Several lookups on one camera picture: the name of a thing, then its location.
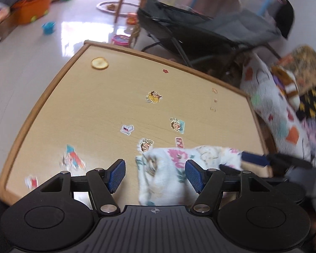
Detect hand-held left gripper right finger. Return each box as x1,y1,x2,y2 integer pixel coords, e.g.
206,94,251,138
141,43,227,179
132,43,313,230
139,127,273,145
185,159,273,215

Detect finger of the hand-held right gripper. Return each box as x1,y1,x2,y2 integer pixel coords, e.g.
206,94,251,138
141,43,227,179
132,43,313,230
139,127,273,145
241,151,313,168
219,164,274,179

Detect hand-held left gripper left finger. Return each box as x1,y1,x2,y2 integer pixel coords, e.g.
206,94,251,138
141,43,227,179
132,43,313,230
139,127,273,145
39,159,126,215

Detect floral baby garment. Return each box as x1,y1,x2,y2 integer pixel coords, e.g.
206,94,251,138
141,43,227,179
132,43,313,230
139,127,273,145
135,145,244,206

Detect red hat cartoon sticker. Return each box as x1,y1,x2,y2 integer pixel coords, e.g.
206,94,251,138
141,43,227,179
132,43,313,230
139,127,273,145
61,144,86,169

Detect purple print garment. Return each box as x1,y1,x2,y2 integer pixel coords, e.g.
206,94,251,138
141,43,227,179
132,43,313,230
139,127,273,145
303,116,316,159

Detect teal cartoon face sticker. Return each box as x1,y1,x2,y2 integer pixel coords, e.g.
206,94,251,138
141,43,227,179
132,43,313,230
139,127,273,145
170,117,185,134

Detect quilted heart blanket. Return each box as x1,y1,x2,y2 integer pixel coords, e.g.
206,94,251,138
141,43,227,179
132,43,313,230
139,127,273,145
240,54,314,161

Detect black pillow gold trees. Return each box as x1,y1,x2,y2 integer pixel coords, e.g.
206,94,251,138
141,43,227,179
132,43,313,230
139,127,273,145
296,83,316,127

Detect brown white plush toy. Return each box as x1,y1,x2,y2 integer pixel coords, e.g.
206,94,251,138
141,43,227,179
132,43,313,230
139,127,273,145
271,66,301,107

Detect yellow cartoon sticker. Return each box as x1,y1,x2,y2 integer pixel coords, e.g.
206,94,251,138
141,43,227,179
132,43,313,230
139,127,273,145
145,91,163,104

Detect red white small sticker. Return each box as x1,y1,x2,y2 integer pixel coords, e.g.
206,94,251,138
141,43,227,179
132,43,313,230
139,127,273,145
25,175,39,190

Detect floral sofa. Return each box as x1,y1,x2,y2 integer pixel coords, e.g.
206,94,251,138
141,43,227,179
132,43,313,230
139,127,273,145
276,45,316,90

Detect yellow round disc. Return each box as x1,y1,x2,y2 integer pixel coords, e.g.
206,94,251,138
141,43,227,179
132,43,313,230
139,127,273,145
91,57,110,70

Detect pink toy drum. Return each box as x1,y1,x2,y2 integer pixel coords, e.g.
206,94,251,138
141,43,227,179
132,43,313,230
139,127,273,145
111,34,130,46

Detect tan stick bundle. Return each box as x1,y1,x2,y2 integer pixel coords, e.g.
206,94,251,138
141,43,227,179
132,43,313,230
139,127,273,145
129,22,141,46

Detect black hanging garment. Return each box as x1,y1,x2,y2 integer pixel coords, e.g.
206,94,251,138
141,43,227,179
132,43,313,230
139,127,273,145
275,0,295,39

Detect grey folding lounge chair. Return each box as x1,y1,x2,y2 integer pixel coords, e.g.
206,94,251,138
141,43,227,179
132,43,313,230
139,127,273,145
136,0,282,69

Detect blue toy bucket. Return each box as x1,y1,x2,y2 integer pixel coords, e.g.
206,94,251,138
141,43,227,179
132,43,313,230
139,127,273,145
41,22,56,35

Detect orange storage bin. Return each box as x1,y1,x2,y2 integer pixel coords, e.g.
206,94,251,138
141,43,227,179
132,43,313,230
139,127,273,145
12,0,52,25

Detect floor hoop ring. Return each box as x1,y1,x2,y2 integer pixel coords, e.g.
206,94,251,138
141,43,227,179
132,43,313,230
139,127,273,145
96,0,140,15

